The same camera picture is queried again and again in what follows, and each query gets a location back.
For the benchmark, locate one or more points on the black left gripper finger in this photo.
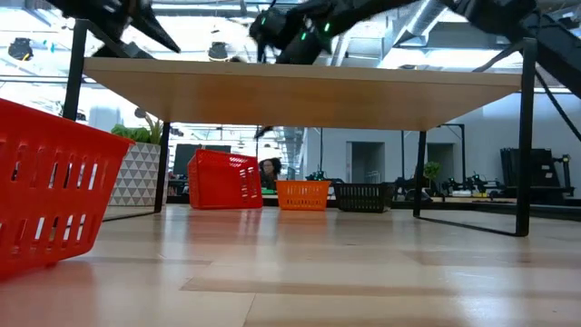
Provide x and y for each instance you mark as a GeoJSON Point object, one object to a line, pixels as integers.
{"type": "Point", "coordinates": [152, 25]}
{"type": "Point", "coordinates": [127, 51]}

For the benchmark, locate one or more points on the large red plastic basket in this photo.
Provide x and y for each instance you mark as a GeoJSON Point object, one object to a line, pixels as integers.
{"type": "Point", "coordinates": [45, 136]}
{"type": "Point", "coordinates": [213, 181]}

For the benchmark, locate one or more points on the orange plastic basket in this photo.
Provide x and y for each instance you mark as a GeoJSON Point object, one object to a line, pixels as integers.
{"type": "Point", "coordinates": [302, 184]}

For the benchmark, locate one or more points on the black plastic basket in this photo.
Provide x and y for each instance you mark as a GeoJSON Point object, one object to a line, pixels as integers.
{"type": "Point", "coordinates": [363, 185]}

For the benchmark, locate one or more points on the black background robot arm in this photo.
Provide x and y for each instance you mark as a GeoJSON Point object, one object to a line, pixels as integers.
{"type": "Point", "coordinates": [472, 185]}

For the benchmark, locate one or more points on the black ceiling lamp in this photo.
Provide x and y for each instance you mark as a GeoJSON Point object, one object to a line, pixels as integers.
{"type": "Point", "coordinates": [20, 49]}
{"type": "Point", "coordinates": [219, 51]}

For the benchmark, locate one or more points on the black computer monitor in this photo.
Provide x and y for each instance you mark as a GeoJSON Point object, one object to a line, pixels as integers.
{"type": "Point", "coordinates": [186, 159]}
{"type": "Point", "coordinates": [218, 148]}

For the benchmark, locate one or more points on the person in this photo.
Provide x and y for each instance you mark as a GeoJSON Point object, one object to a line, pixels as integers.
{"type": "Point", "coordinates": [268, 170]}

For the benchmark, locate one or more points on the succulent plant in patterned pot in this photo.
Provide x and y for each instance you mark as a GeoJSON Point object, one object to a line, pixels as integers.
{"type": "Point", "coordinates": [138, 177]}

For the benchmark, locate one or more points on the small green background plant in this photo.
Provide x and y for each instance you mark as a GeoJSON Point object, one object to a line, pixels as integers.
{"type": "Point", "coordinates": [431, 170]}

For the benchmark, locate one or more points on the black equipment rack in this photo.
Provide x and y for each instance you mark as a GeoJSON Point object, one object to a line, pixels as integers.
{"type": "Point", "coordinates": [535, 172]}

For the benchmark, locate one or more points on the silver ceiling duct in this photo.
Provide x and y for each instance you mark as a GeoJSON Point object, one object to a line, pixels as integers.
{"type": "Point", "coordinates": [422, 20]}

